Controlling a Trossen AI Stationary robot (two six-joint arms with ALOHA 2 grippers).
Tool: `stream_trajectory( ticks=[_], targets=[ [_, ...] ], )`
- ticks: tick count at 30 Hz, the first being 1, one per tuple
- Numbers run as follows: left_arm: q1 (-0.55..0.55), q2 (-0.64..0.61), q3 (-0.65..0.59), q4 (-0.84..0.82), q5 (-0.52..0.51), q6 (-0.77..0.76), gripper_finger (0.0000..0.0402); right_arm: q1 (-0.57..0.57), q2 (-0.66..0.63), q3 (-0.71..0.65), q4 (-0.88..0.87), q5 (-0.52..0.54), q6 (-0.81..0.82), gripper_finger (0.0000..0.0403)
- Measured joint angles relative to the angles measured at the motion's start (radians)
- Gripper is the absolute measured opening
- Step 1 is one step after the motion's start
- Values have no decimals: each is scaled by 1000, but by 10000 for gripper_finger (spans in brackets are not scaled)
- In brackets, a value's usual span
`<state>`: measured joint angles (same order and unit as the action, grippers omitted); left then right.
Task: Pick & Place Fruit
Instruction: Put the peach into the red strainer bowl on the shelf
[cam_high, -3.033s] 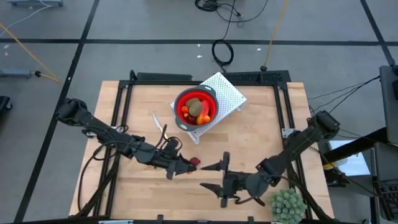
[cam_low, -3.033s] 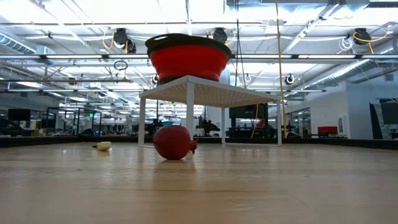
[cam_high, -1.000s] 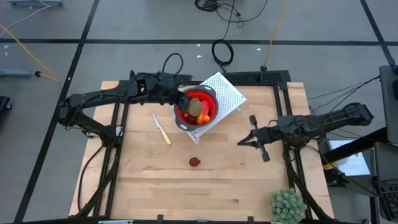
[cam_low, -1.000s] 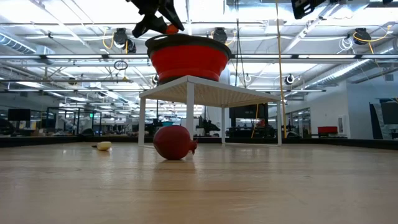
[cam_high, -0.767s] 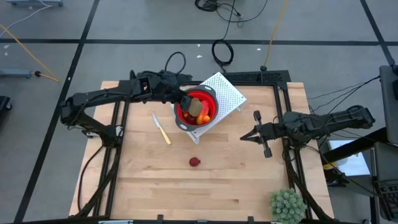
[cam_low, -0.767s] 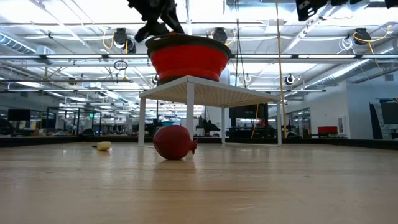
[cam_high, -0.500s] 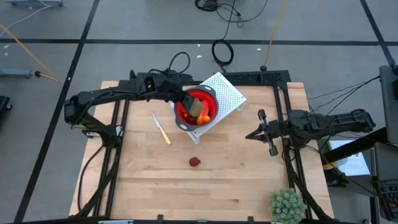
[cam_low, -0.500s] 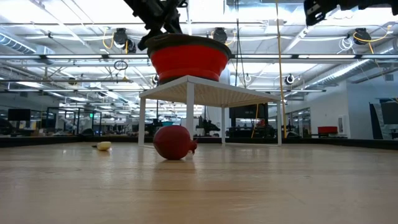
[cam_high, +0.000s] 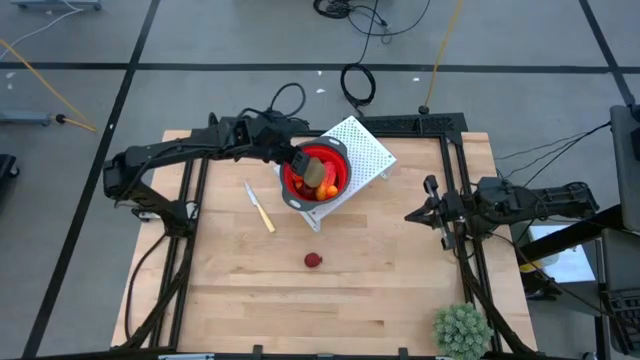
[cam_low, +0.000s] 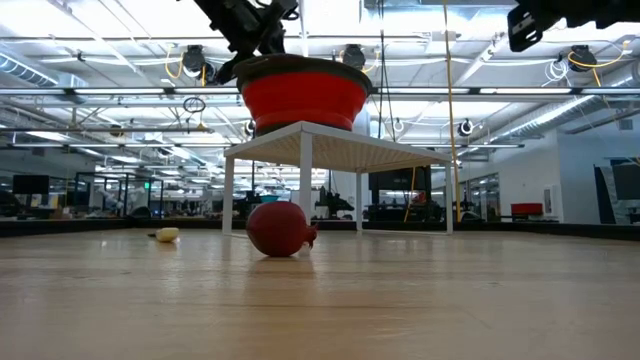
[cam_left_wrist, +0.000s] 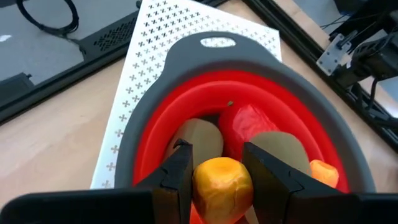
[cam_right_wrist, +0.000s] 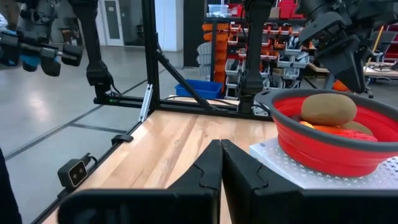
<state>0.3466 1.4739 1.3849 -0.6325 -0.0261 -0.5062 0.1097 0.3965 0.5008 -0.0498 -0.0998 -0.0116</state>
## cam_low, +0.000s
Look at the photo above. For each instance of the black wall panel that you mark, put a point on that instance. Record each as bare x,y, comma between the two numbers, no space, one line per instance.
627,182

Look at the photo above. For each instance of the red collapsible bowl grey rim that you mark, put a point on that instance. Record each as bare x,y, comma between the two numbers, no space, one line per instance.
305,100

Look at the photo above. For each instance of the black monitor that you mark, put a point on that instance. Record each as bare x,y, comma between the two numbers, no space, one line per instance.
31,185

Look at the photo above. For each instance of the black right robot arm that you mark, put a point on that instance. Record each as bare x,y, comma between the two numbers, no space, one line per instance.
622,10

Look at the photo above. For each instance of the red box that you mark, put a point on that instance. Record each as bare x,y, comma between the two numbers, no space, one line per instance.
526,209

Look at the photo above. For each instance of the small pale yellow piece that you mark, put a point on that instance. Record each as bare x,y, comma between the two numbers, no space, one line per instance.
167,234

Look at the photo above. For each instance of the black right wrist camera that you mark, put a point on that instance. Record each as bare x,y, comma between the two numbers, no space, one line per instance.
525,30

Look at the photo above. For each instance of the white perforated metal shelf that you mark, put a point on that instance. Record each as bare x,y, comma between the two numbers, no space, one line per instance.
340,150

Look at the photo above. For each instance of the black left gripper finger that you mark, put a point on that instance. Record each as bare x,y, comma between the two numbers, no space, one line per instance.
227,72
272,40

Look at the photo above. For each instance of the dark red pomegranate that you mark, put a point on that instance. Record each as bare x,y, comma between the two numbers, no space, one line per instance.
277,230

